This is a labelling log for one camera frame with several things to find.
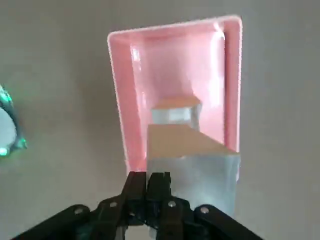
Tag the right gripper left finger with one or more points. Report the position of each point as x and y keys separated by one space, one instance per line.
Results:
x=112 y=210

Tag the pink plastic tray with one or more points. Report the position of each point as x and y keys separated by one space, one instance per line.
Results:
x=175 y=62

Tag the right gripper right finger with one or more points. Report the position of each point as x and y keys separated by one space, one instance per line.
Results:
x=175 y=212

